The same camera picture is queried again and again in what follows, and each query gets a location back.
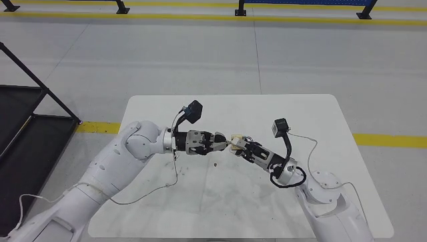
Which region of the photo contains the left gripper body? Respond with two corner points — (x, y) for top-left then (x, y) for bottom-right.
(162, 127), (205, 157)

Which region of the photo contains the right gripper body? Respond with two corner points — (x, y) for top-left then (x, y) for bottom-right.
(251, 144), (299, 187)

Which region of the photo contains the small brass padlock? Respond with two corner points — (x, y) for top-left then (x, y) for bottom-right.
(230, 134), (247, 151)

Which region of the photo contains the black metal rack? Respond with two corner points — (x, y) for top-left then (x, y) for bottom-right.
(0, 41), (83, 238)

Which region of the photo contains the black cable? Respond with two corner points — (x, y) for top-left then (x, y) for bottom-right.
(269, 165), (308, 189)

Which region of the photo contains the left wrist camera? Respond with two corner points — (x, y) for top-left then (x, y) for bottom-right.
(173, 99), (204, 137)

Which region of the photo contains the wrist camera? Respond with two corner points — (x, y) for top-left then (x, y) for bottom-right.
(271, 117), (294, 177)
(173, 99), (204, 137)

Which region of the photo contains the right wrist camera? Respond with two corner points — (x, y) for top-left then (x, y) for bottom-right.
(271, 117), (294, 177)

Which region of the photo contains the thin white cable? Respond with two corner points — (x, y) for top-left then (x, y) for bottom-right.
(3, 107), (186, 241)
(288, 131), (368, 225)

